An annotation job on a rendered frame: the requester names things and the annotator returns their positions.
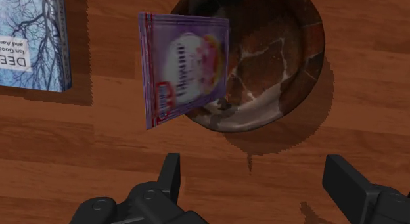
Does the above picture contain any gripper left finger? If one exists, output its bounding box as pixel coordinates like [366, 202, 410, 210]
[69, 152, 210, 224]

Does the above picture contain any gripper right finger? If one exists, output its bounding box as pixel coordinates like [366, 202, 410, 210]
[321, 154, 410, 224]

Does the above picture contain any purple snack packet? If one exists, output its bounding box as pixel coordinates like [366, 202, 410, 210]
[138, 12, 230, 131]

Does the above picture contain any brown cracked-pattern bowl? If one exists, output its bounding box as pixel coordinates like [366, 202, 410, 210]
[170, 0, 326, 133]

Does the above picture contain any blue tree-cover book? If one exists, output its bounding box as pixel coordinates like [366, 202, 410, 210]
[0, 0, 72, 93]

